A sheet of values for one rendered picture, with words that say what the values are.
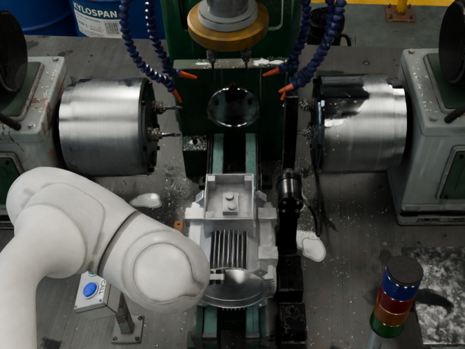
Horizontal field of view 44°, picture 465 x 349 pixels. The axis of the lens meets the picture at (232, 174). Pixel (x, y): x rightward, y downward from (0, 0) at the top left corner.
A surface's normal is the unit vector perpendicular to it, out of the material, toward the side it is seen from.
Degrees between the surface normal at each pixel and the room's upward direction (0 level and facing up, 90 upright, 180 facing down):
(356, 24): 0
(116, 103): 21
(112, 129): 47
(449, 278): 0
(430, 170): 90
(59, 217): 29
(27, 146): 90
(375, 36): 0
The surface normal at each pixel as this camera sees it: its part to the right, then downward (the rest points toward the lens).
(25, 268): 0.64, -0.69
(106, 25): -0.19, 0.72
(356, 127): -0.04, 0.15
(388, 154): -0.02, 0.62
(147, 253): -0.05, -0.34
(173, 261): 0.23, -0.35
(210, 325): -0.04, -0.67
